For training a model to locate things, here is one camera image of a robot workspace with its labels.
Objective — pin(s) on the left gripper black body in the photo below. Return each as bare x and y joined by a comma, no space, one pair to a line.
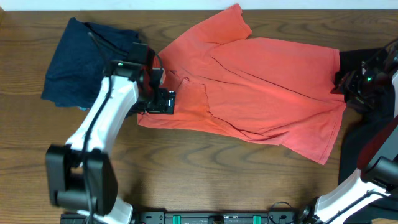
166,102

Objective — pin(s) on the orange red t-shirt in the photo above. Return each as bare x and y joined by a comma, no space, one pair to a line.
259,90

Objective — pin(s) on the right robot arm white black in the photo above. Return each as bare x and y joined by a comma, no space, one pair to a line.
370,88

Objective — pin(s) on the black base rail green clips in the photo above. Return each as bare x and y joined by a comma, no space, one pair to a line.
284,217

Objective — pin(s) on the folded navy blue shirt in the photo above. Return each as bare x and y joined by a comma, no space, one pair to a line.
73,78

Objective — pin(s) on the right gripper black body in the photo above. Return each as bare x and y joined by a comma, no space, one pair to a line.
359,85

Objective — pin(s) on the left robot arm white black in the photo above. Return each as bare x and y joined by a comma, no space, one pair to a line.
79,173

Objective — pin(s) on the black clothes pile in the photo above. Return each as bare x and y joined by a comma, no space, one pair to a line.
363,130

